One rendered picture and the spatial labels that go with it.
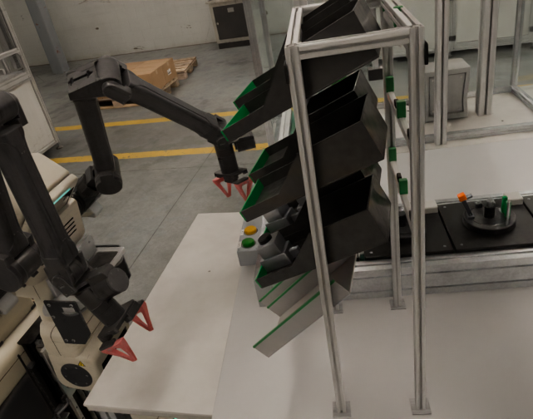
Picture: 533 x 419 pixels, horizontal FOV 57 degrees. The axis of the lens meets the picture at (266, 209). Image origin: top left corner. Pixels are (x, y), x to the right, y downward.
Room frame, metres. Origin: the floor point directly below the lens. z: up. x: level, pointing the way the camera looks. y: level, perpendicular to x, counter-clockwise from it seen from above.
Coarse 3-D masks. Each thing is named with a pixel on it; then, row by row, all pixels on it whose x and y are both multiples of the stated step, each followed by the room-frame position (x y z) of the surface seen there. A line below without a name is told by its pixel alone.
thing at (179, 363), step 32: (192, 224) 1.64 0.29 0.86; (224, 224) 1.59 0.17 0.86; (192, 256) 1.42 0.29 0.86; (224, 256) 1.38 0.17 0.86; (160, 288) 1.27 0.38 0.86; (192, 288) 1.24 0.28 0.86; (224, 288) 1.21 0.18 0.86; (160, 320) 1.12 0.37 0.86; (192, 320) 1.09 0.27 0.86; (224, 320) 1.07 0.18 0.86; (160, 352) 0.99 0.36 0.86; (192, 352) 0.96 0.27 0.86; (224, 352) 0.94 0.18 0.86; (96, 384) 0.92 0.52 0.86; (128, 384) 0.90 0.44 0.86; (160, 384) 0.88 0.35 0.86; (192, 384) 0.86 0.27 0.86; (160, 416) 0.80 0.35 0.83; (192, 416) 0.78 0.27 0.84
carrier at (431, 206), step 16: (400, 208) 1.18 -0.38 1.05; (432, 208) 1.24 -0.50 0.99; (400, 224) 1.17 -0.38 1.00; (432, 224) 1.18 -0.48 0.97; (400, 240) 1.12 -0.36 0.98; (432, 240) 1.10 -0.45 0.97; (448, 240) 1.09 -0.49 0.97; (368, 256) 1.09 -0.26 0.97; (384, 256) 1.08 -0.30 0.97; (400, 256) 1.07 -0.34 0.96
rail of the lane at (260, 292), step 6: (264, 222) 1.39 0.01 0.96; (264, 228) 1.35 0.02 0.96; (258, 258) 1.19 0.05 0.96; (258, 264) 1.16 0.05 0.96; (258, 270) 1.13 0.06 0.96; (258, 288) 1.09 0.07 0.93; (264, 288) 1.09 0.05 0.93; (270, 288) 1.08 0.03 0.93; (258, 294) 1.09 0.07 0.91; (264, 294) 1.09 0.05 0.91; (258, 300) 1.09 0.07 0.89; (264, 306) 1.09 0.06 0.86
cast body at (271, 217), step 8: (280, 208) 0.94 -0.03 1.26; (288, 208) 0.96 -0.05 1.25; (264, 216) 0.95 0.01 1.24; (272, 216) 0.94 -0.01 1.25; (280, 216) 0.93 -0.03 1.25; (288, 216) 0.93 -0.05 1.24; (296, 216) 0.93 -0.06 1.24; (272, 224) 0.95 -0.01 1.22; (280, 224) 0.94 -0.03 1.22; (288, 224) 0.93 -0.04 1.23
